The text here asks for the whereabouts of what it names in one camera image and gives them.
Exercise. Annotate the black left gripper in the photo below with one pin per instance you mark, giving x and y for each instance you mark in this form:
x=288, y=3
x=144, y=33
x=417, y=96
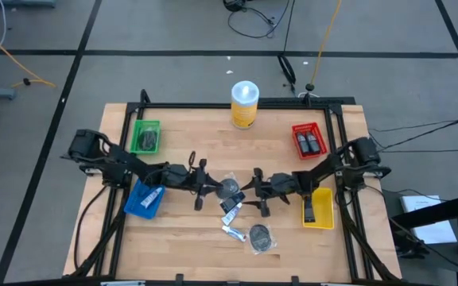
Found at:
x=201, y=182

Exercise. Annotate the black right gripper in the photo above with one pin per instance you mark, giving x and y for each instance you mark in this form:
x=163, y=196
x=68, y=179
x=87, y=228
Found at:
x=265, y=187

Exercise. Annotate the plastic black disc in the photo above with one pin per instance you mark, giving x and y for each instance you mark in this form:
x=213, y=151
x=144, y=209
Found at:
x=229, y=187
x=260, y=237
x=148, y=140

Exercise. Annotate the white blue toothpaste tube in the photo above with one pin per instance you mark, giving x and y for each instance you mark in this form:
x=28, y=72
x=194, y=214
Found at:
x=231, y=215
x=151, y=197
x=235, y=234

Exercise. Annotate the small dark bottle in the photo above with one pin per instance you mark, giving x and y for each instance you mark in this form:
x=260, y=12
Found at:
x=313, y=142
x=303, y=143

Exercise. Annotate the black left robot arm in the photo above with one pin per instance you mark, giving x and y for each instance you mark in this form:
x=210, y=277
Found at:
x=133, y=165

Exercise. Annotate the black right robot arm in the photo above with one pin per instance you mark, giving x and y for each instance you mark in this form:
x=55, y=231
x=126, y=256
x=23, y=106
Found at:
x=320, y=171

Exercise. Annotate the yellow plastic basket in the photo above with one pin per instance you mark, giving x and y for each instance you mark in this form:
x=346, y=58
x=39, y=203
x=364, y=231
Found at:
x=324, y=210

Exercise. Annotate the blue plastic basket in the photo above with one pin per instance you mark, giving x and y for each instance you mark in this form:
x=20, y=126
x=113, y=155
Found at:
x=133, y=204

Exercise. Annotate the yellow wipes canister white lid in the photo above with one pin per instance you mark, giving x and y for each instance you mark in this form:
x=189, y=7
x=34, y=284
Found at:
x=245, y=113

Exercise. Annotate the red plastic basket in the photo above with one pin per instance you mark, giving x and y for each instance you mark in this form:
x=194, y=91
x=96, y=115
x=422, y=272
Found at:
x=322, y=137

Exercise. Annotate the green plastic basket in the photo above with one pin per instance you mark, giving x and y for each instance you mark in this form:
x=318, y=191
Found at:
x=132, y=139

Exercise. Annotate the white paper booklet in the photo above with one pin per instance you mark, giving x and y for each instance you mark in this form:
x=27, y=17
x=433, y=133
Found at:
x=431, y=230

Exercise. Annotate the black side desk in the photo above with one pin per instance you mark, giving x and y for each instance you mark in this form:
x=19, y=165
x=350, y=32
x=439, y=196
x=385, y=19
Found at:
x=451, y=206

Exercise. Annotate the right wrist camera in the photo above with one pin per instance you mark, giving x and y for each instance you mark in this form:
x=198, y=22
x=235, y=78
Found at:
x=282, y=182

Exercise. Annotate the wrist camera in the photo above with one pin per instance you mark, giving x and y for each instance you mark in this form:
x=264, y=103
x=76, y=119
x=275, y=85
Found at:
x=282, y=182
x=175, y=174

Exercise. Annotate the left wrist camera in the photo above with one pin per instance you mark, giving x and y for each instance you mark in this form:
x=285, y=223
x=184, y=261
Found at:
x=175, y=174

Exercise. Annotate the black aluminium table frame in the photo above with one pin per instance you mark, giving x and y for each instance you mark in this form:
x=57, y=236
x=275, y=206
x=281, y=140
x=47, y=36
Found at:
x=233, y=105

